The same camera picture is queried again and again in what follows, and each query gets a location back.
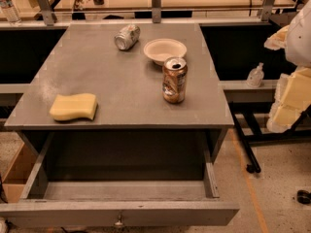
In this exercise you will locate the clear sanitizer pump bottle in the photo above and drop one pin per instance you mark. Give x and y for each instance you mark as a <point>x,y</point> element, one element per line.
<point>255,77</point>

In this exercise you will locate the grey cabinet with top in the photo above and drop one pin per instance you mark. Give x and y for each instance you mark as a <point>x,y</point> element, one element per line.
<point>127,86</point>

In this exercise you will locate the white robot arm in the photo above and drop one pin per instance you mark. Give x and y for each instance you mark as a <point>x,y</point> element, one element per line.
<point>298,41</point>

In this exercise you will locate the cardboard box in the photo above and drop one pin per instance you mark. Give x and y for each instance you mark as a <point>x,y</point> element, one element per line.
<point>18,173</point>

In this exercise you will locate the black caster wheel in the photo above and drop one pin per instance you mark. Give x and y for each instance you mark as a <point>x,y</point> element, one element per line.
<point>303,197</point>

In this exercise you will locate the plastic water bottle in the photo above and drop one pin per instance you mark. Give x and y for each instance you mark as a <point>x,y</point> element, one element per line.
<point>10,12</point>

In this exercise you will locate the yellow sponge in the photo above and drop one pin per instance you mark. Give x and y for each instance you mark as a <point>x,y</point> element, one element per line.
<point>73,106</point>

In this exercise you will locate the upright brown soda can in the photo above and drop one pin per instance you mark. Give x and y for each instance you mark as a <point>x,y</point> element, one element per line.
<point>174,83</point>

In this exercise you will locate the silver can lying down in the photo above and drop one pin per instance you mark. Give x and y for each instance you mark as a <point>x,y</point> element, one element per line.
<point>127,37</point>

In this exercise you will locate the metal drawer knob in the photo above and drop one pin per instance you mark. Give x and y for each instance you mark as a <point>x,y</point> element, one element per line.
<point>119,223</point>

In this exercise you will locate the open grey top drawer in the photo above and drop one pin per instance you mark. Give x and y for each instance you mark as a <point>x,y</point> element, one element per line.
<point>89,179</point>

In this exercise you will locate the black metal stand frame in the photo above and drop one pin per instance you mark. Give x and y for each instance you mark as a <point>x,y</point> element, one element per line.
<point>249,111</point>

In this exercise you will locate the foam-padded gripper finger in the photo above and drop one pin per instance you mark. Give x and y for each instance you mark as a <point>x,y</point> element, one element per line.
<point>292,98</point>
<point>277,41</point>

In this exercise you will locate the white paper bowl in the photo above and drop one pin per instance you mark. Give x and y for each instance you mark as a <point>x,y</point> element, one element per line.
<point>159,50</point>

